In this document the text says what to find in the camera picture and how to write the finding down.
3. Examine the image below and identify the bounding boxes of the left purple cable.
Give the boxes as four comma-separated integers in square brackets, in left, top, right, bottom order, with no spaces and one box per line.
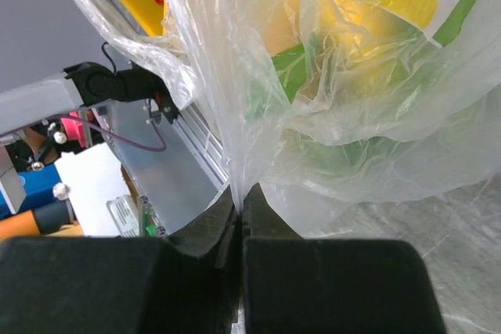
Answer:
[58,109,168,152]

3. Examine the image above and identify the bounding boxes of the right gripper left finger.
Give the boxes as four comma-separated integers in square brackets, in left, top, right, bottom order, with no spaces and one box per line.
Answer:
[1,191,239,333]

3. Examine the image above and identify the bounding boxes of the aluminium mounting rail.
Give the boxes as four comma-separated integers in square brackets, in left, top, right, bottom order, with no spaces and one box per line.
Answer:
[101,0,230,190]

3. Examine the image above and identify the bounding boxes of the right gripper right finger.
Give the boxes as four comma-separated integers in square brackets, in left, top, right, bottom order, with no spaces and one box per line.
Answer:
[242,185,446,333]

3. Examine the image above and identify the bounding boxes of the yellow plastic tray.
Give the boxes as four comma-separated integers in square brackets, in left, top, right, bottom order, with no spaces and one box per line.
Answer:
[117,0,167,37]

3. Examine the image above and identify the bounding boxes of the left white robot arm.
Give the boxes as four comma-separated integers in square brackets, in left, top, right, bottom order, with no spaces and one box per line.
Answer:
[1,62,178,137]

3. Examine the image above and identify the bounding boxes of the clear plastic bag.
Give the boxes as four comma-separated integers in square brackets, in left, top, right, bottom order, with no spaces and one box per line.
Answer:
[74,0,500,228]

